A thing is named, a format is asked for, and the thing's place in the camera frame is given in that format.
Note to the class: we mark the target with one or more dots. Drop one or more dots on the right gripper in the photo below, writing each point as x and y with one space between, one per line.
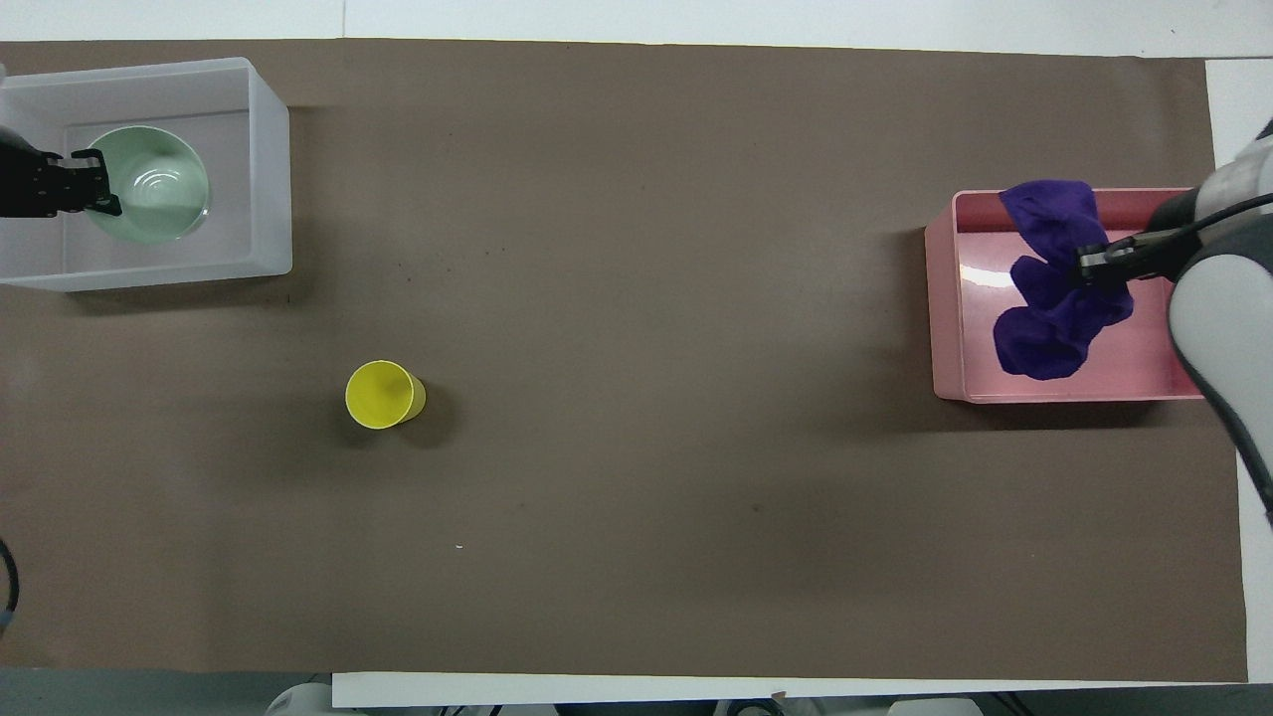
1174 224

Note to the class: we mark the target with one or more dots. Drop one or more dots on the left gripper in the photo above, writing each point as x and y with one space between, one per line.
16 179

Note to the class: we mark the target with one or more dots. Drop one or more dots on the pale green bowl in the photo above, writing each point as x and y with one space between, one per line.
164 189

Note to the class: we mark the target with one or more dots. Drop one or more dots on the purple cloth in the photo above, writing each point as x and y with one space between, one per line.
1049 318

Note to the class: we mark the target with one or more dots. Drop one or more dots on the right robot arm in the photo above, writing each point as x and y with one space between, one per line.
1218 298

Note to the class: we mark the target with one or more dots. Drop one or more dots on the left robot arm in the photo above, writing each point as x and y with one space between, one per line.
298 701

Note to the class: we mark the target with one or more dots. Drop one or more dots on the pink box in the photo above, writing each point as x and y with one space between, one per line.
1144 358

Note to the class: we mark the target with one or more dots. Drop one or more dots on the translucent white plastic box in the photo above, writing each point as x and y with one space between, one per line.
261 169

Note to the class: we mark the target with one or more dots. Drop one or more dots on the yellow cup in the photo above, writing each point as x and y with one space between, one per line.
380 394

